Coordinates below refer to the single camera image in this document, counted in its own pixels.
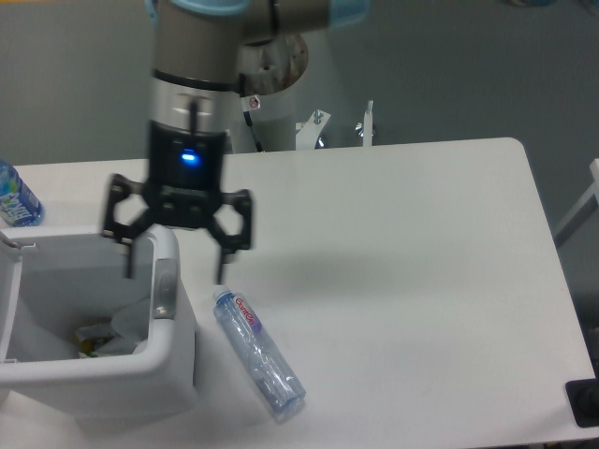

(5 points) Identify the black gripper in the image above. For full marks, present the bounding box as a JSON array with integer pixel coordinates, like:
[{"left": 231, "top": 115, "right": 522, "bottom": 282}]
[{"left": 100, "top": 122, "right": 254, "bottom": 284}]

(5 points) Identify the white plastic wrapper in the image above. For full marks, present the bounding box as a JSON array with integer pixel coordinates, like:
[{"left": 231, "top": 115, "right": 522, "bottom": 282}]
[{"left": 104, "top": 297, "right": 151, "bottom": 355}]

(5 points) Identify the clear plastic bottle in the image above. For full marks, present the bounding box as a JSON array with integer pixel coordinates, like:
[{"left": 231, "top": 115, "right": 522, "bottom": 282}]
[{"left": 212, "top": 285, "right": 306, "bottom": 418}]

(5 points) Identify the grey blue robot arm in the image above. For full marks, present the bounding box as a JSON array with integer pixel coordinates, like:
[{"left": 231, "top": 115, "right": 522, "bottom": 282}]
[{"left": 101, "top": 1, "right": 370, "bottom": 282}]

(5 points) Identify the trash inside the can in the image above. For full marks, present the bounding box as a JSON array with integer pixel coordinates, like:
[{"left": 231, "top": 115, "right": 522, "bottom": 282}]
[{"left": 75, "top": 322, "right": 115, "bottom": 358}]

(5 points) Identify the white plastic trash can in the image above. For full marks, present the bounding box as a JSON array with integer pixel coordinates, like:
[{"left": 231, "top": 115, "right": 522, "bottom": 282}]
[{"left": 1, "top": 225, "right": 197, "bottom": 420}]

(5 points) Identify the blue labelled water bottle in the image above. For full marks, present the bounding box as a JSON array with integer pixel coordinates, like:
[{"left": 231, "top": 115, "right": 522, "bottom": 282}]
[{"left": 1, "top": 160, "right": 45, "bottom": 227}]

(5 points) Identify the black clamp at table edge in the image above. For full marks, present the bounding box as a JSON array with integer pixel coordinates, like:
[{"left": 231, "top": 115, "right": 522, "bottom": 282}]
[{"left": 565, "top": 378, "right": 598, "bottom": 428}]

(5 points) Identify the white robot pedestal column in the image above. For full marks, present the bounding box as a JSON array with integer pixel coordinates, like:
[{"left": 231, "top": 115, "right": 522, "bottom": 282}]
[{"left": 230, "top": 34, "right": 309, "bottom": 153}]

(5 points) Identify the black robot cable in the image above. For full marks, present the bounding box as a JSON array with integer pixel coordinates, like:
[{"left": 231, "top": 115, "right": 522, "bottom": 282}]
[{"left": 238, "top": 72, "right": 265, "bottom": 153}]

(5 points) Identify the white pedestal base frame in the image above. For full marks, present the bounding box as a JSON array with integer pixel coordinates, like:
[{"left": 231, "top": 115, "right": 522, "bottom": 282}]
[{"left": 295, "top": 99, "right": 377, "bottom": 151}]

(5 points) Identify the white frame at right edge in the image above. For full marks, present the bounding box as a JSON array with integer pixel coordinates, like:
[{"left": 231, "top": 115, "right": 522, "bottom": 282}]
[{"left": 553, "top": 158, "right": 598, "bottom": 248}]

